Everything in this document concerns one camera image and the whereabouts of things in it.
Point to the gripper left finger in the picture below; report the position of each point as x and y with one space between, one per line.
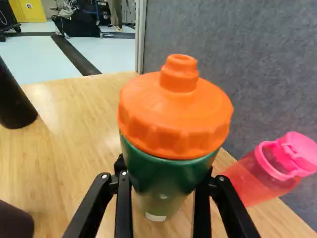
97 205

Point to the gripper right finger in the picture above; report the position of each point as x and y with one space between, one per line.
229 205

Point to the green bottle with orange lid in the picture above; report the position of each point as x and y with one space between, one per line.
173 119

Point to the pink translucent bottle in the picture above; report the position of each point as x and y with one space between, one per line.
270 171

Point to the black cylindrical bottle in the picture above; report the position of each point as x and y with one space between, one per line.
12 99

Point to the wooden table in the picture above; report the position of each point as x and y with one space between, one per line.
62 138

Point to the dark maroon round object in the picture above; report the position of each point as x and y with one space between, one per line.
12 220

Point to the grey fabric partition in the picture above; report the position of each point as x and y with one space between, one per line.
247 62

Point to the person's legs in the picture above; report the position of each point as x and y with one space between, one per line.
116 15

